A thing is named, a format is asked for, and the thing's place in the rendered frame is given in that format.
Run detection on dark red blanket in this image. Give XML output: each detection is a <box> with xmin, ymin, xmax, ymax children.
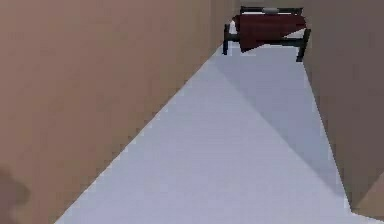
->
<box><xmin>232</xmin><ymin>13</ymin><xmax>307</xmax><ymax>53</ymax></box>

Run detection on black frame bed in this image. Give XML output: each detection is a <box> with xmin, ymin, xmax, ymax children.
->
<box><xmin>222</xmin><ymin>5</ymin><xmax>312</xmax><ymax>63</ymax></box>

